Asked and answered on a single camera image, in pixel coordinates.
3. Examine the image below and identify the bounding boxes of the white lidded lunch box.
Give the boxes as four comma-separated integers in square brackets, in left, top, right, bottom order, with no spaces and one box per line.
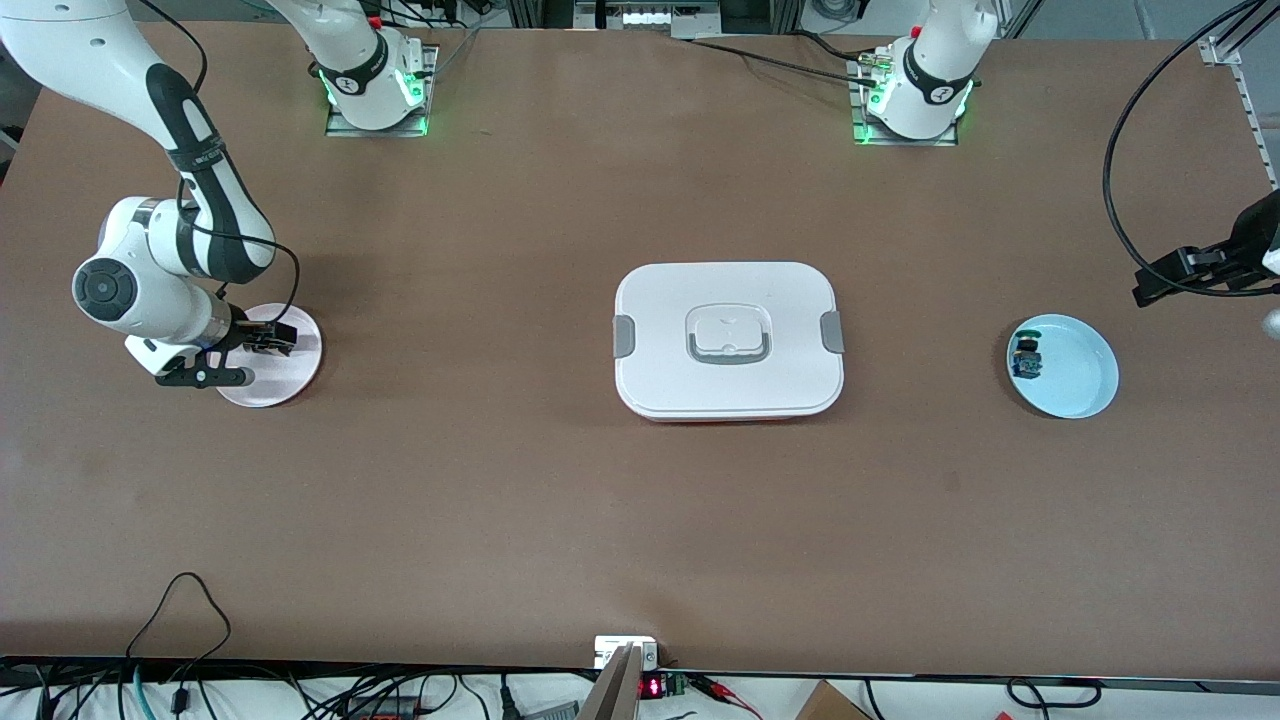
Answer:
[613,262,846,423]

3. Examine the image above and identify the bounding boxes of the brown cardboard box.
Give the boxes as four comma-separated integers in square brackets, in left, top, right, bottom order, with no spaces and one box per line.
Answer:
[794,680,874,720]

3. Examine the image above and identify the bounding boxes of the pale pink round plate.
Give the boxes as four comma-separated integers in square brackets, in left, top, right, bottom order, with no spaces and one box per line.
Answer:
[214,303,324,409]

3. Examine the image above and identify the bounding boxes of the light blue round plate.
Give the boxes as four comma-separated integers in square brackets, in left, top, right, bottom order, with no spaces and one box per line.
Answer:
[1006,314,1120,420]

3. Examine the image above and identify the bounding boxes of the black power adapter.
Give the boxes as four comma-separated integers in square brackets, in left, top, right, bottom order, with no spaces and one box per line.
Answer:
[343,694,423,720]

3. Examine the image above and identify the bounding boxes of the red clip leads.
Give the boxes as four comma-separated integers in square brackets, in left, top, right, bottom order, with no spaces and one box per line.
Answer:
[696,676,765,720]

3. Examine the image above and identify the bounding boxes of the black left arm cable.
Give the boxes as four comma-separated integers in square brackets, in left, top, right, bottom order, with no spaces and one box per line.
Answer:
[1102,0,1280,298]

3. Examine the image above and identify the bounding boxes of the aluminium side rail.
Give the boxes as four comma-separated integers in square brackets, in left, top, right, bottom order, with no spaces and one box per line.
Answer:
[1198,36,1280,191]

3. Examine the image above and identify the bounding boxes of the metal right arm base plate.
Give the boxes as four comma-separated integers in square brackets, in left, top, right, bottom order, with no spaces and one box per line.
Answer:
[325,44,439,139]

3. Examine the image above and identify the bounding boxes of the black looped cable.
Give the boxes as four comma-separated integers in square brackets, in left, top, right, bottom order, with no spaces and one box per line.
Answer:
[124,571,233,693]

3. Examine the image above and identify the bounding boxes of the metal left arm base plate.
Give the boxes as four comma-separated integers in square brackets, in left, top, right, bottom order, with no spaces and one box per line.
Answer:
[850,50,960,148]

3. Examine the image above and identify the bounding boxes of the black coiled cable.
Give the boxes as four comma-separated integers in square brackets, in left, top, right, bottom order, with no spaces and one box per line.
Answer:
[1004,677,1103,711]

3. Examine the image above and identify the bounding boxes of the black cable across table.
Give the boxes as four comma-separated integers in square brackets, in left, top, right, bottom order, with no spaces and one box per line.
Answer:
[688,36,883,85]

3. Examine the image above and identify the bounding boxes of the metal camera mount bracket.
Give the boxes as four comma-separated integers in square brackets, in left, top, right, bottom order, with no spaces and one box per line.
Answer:
[580,635,663,720]

